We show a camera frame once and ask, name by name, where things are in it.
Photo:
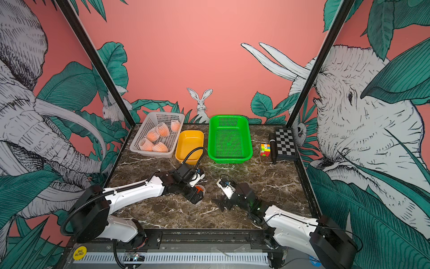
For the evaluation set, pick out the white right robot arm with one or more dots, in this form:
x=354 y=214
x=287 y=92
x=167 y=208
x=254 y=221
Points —
x=320 y=238

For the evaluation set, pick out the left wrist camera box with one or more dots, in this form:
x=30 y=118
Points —
x=188 y=175

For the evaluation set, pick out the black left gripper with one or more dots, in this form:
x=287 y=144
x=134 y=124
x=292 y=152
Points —
x=192 y=196

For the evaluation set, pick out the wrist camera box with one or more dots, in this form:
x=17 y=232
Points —
x=226 y=187
x=188 y=175

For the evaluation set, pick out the blue round sticker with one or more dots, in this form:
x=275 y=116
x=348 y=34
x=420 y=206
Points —
x=315 y=262

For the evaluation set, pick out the green plastic perforated basket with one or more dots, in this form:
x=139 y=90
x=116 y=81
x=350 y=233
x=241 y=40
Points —
x=229 y=139

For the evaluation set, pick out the netted orange lower left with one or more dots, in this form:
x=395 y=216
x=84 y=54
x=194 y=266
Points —
x=146 y=145

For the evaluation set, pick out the black frame post left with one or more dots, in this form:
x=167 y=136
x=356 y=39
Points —
x=81 y=34

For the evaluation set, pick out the yellow plastic tub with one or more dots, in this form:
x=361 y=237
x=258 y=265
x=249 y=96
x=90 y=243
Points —
x=188 y=141

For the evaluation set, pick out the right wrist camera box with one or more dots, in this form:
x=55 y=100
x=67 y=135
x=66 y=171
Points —
x=226 y=187

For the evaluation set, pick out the yellow round sticker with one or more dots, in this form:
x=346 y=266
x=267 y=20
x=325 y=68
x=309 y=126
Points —
x=79 y=253

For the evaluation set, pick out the white plastic perforated basket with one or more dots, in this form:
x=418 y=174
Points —
x=151 y=121

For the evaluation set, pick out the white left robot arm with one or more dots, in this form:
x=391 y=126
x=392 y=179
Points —
x=91 y=217

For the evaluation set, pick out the white foam net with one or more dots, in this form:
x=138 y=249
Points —
x=160 y=147

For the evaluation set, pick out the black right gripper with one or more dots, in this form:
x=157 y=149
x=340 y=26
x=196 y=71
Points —
x=227 y=201

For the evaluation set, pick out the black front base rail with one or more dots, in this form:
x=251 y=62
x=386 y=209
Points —
x=208 y=237

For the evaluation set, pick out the white slotted front rail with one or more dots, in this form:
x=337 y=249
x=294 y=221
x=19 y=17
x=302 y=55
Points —
x=197 y=258

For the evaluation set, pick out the black cylindrical microphone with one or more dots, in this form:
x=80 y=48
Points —
x=273 y=147

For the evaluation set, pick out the black frame post right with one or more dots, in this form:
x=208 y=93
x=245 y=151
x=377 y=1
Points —
x=341 y=15

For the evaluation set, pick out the colourful rubiks cube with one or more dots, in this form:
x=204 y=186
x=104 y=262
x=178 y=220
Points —
x=265 y=149

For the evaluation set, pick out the black white folding chessboard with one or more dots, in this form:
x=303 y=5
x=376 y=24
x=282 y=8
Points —
x=285 y=145

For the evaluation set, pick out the black frame post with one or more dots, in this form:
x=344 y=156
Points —
x=81 y=34
x=341 y=15

